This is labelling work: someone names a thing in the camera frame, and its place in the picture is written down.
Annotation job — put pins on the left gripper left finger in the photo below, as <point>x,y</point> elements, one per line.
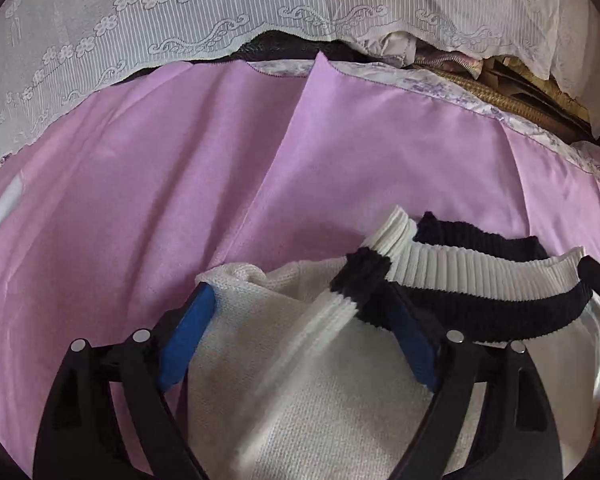
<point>79,435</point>

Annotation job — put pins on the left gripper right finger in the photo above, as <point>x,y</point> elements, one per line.
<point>489,417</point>

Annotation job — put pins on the white knit sweater black trim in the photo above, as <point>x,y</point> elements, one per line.
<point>290,382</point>

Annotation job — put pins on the stacked bedding under lace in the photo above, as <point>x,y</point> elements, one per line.
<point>503,80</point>

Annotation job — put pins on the purple bed sheet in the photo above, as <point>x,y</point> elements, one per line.
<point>108,220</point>

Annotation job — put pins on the white lace cover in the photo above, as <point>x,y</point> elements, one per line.
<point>55,53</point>

